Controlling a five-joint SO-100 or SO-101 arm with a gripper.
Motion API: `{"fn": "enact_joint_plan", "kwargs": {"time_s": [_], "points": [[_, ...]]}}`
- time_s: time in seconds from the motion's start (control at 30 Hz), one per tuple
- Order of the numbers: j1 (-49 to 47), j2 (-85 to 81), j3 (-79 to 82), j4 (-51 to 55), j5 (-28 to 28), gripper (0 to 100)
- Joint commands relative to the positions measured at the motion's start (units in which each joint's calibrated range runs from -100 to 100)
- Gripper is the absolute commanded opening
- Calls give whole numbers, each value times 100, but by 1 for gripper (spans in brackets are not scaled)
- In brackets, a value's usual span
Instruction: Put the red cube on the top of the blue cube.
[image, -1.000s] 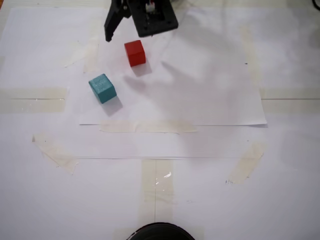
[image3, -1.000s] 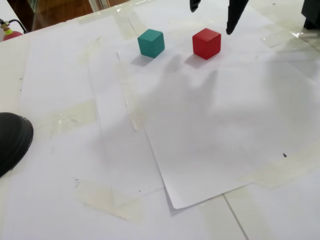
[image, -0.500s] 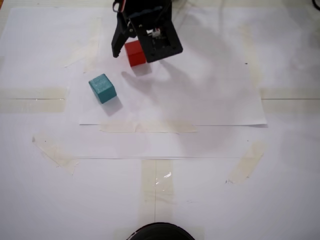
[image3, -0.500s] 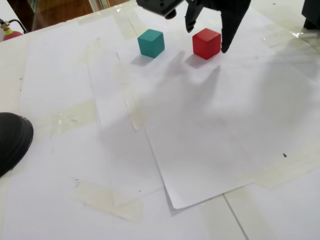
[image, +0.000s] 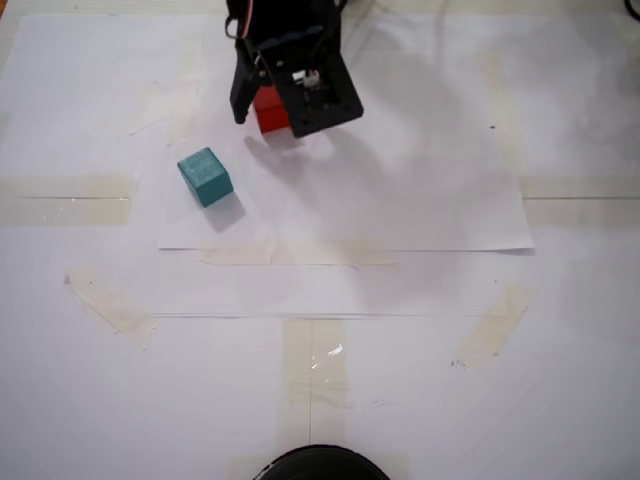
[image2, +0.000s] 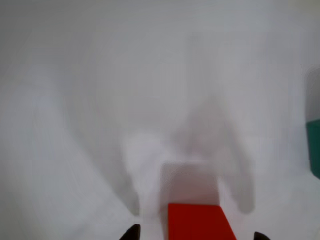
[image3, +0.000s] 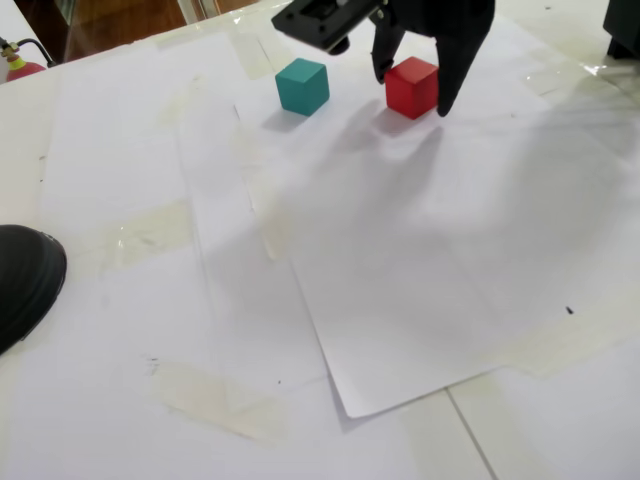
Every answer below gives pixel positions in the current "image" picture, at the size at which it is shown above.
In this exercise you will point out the beige tape strip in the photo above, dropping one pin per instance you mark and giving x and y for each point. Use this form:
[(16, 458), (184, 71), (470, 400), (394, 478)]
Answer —
[(65, 200), (187, 75), (500, 100), (495, 325), (110, 305), (580, 200), (300, 370)]

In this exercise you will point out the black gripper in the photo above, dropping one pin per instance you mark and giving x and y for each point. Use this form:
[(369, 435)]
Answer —
[(242, 95)]

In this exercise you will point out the white paper sheet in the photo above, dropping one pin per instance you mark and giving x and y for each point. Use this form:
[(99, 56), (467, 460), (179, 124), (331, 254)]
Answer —
[(375, 200)]

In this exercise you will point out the black rounded stand base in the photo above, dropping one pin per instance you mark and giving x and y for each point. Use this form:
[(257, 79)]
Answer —
[(322, 465)]

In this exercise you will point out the red cube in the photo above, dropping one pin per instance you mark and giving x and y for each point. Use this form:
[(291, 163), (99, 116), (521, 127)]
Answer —
[(272, 117)]

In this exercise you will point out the blue cube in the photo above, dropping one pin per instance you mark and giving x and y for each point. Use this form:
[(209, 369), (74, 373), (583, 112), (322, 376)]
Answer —
[(205, 177)]

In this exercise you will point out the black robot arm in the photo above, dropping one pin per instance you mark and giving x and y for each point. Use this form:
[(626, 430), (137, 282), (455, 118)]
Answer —
[(285, 17)]

